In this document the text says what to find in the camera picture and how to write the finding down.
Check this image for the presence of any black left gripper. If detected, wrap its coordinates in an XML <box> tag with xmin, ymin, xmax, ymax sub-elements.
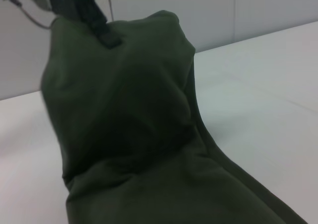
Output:
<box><xmin>47</xmin><ymin>0</ymin><xmax>123</xmax><ymax>50</ymax></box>

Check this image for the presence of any dark green shirt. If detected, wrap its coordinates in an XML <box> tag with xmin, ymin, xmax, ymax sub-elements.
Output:
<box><xmin>39</xmin><ymin>9</ymin><xmax>309</xmax><ymax>224</ymax></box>

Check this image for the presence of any dark red left gripper cable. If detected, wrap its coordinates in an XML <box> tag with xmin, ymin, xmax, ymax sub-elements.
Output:
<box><xmin>0</xmin><ymin>0</ymin><xmax>58</xmax><ymax>30</ymax></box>

